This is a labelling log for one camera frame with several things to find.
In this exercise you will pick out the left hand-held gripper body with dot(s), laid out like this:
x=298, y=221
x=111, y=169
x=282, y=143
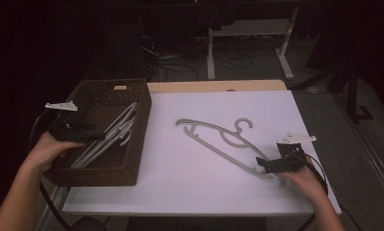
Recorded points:
x=64, y=133

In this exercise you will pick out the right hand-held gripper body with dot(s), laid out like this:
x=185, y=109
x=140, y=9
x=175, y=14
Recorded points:
x=290, y=159

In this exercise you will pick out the brown woven basket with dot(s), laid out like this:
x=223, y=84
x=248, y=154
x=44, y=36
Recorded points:
x=109, y=170

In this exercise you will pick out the person's left hand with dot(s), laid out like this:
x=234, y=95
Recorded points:
x=50, y=152

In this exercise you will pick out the person's right hand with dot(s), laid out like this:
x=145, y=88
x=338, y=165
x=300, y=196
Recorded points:
x=305, y=183

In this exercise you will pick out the dark metal stand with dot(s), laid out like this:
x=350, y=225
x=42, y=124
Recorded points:
x=351, y=96

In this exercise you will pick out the white table cover sheet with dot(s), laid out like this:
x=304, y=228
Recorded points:
x=180, y=192

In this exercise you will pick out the dark cloth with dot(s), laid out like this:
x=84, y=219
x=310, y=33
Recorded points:
x=217, y=14

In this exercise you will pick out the white metal desk frame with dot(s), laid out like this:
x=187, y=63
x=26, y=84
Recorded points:
x=253, y=27

